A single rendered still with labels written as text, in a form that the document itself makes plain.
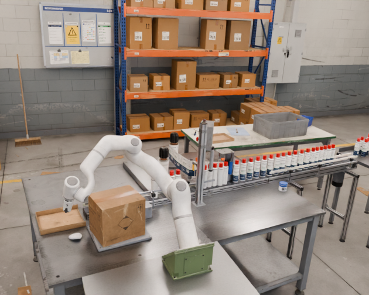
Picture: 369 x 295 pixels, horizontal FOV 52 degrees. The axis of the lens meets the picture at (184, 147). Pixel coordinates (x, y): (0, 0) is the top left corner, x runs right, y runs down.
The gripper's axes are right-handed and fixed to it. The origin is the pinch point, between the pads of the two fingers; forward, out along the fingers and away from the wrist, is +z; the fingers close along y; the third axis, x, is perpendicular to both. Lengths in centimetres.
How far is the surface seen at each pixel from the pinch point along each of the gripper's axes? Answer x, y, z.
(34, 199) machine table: 29, 35, 54
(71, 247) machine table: -8.6, -18.5, 13.6
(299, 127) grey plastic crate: -245, 219, 62
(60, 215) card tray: 4.9, 14.8, 35.1
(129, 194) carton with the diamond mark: -36.2, 13.1, -11.4
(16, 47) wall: 159, 400, 204
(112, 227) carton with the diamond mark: -29.7, -9.4, -5.1
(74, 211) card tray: -3.5, 20.7, 35.8
